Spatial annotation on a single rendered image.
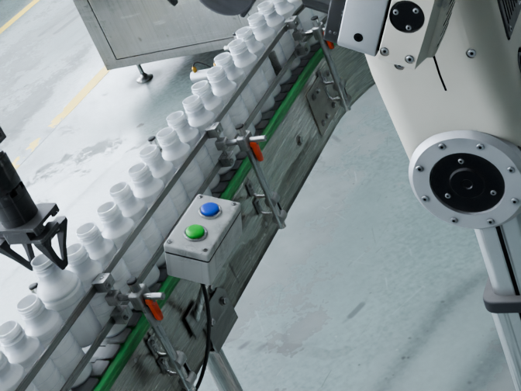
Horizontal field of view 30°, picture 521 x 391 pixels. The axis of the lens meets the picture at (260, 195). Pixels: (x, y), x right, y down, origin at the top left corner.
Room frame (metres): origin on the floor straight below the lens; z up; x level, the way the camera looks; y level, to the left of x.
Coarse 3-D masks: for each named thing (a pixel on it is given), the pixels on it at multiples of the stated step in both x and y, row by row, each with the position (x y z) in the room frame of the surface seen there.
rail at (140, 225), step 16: (272, 48) 2.00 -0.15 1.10; (256, 64) 1.93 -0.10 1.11; (288, 64) 2.04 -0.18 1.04; (224, 112) 1.78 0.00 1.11; (256, 112) 1.87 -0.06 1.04; (176, 176) 1.60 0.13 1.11; (208, 176) 1.67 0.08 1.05; (160, 192) 1.55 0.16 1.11; (144, 224) 1.48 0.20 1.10; (176, 224) 1.55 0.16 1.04; (128, 240) 1.44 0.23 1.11; (144, 272) 1.44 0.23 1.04; (80, 304) 1.31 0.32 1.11; (112, 320) 1.34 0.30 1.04; (48, 352) 1.22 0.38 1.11; (32, 368) 1.19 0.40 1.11; (80, 368) 1.25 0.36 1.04; (64, 384) 1.22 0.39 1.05
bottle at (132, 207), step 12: (120, 192) 1.51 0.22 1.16; (132, 192) 1.53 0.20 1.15; (120, 204) 1.52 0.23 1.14; (132, 204) 1.52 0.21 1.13; (144, 204) 1.52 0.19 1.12; (132, 216) 1.50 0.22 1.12; (144, 228) 1.51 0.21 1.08; (156, 228) 1.52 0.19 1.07; (144, 240) 1.50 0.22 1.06; (156, 240) 1.51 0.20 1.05; (156, 264) 1.50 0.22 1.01
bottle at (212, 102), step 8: (192, 88) 1.82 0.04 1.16; (200, 88) 1.80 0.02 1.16; (208, 88) 1.81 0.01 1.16; (200, 96) 1.80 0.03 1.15; (208, 96) 1.80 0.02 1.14; (216, 96) 1.82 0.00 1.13; (208, 104) 1.80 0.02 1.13; (216, 104) 1.80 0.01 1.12; (216, 112) 1.79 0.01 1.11; (224, 120) 1.80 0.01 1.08; (224, 128) 1.79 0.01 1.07; (232, 128) 1.80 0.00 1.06; (224, 136) 1.79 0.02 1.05; (232, 136) 1.80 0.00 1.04
